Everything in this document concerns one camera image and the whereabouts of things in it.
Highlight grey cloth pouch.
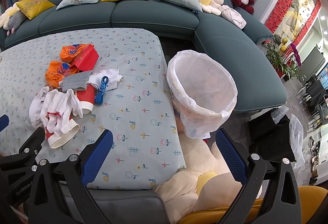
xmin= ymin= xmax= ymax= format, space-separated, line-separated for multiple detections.
xmin=59 ymin=70 xmax=92 ymax=93

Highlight trash bin with plastic liner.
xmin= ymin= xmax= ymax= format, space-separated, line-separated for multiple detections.
xmin=166 ymin=50 xmax=238 ymax=139

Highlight cream flower floor cushion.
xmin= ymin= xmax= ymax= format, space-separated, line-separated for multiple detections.
xmin=155 ymin=132 xmax=242 ymax=223

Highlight red paper cup lying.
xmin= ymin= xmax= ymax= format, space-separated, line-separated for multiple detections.
xmin=46 ymin=118 xmax=80 ymax=149

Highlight floral light blue tablecloth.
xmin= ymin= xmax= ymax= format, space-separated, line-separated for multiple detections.
xmin=1 ymin=28 xmax=185 ymax=190

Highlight orange snack bag lower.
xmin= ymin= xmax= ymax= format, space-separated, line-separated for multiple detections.
xmin=45 ymin=61 xmax=79 ymax=88

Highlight orange snack bag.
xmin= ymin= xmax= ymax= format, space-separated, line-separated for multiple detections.
xmin=59 ymin=44 xmax=94 ymax=63
xmin=45 ymin=61 xmax=79 ymax=88

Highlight yellow chair seat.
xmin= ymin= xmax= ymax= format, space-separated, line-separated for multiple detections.
xmin=179 ymin=180 xmax=327 ymax=223

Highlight white paper towel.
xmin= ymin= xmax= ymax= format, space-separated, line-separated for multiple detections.
xmin=87 ymin=69 xmax=122 ymax=91

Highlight orange snack bag upper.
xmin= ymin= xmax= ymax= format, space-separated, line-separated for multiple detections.
xmin=59 ymin=44 xmax=94 ymax=63

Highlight grey mouse plush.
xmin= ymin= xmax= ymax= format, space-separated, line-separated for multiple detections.
xmin=7 ymin=10 xmax=27 ymax=36

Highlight red gift box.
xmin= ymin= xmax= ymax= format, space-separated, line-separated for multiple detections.
xmin=70 ymin=44 xmax=99 ymax=71

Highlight potted orchid plants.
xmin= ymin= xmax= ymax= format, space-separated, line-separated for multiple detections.
xmin=262 ymin=34 xmax=302 ymax=81

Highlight yellow cushion left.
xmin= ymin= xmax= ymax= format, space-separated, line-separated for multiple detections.
xmin=16 ymin=0 xmax=56 ymax=20

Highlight white marbled pillow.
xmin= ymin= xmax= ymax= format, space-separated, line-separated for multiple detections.
xmin=220 ymin=5 xmax=247 ymax=29

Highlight dark green sectional sofa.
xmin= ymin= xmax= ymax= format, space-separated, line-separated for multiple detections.
xmin=1 ymin=0 xmax=287 ymax=112

